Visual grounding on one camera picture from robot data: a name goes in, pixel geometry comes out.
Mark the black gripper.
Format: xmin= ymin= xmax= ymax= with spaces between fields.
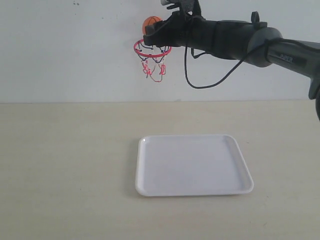
xmin=143 ymin=12 xmax=208 ymax=48

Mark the small orange basketball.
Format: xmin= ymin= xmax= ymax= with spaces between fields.
xmin=142 ymin=15 xmax=162 ymax=35

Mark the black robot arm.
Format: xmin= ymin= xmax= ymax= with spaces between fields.
xmin=143 ymin=11 xmax=320 ymax=113

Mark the red mini basketball hoop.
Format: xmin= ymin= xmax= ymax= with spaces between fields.
xmin=133 ymin=39 xmax=172 ymax=83

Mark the white plastic tray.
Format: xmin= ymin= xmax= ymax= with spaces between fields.
xmin=135 ymin=134 xmax=254 ymax=197

